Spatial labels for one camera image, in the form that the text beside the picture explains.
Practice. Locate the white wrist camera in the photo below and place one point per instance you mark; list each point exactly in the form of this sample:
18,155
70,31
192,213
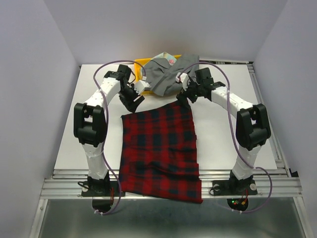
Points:
182,78
142,87

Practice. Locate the yellow plastic bin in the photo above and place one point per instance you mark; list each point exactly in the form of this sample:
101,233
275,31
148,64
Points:
138,63

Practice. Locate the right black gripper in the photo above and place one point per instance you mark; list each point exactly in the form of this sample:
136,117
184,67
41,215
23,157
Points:
183,94

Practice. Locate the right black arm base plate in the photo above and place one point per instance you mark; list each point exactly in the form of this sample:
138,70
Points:
234,188

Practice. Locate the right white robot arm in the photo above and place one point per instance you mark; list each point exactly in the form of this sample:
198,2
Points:
249,128

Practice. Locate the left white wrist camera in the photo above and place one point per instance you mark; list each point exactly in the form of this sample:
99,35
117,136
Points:
142,87

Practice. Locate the aluminium frame rail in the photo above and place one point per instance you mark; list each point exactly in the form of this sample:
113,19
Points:
64,213

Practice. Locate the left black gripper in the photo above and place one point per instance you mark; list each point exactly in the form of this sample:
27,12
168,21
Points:
130,104

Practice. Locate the grey skirt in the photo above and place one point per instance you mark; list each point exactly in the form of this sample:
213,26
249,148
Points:
187,62

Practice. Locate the red black plaid skirt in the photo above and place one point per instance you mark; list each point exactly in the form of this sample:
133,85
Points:
159,154

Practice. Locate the pastel patterned cloth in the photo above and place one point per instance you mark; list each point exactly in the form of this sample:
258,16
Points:
170,58

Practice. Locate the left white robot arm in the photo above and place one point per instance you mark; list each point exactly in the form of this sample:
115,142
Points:
90,126

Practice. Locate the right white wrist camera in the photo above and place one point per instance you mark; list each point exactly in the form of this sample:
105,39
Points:
182,78

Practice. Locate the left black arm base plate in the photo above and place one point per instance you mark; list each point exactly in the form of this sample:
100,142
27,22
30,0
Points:
99,190

